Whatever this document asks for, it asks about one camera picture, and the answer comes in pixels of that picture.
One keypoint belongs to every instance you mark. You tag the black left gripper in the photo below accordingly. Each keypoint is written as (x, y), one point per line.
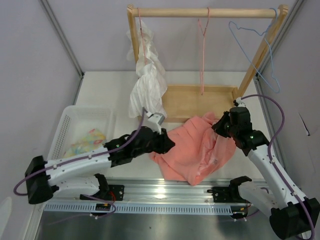
(165, 143)

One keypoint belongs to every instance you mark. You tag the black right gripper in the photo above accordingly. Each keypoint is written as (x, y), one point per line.
(218, 127)

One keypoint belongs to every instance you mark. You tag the pink skirt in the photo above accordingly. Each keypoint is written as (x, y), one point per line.
(197, 153)

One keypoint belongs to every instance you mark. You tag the pink wire hanger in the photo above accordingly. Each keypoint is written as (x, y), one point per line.
(202, 30)

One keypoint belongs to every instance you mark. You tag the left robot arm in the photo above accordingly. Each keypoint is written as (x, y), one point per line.
(44, 178)

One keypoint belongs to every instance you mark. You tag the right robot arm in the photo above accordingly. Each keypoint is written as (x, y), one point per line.
(289, 210)

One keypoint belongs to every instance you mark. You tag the white garment on hanger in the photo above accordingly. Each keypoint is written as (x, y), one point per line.
(151, 84)

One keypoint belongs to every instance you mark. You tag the pink hanger with white garment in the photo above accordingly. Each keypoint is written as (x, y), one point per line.
(142, 37)

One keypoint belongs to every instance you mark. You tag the wooden clothes rack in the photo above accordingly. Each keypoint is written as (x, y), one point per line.
(183, 101)

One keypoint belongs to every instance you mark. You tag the pastel floral cloth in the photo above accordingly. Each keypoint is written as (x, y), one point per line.
(89, 142)

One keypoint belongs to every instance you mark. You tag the white plastic basket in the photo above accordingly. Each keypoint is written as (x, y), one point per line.
(74, 123)

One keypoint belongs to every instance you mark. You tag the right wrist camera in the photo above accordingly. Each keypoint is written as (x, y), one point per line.
(239, 103)

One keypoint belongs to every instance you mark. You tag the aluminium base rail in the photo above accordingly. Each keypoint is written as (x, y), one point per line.
(157, 197)

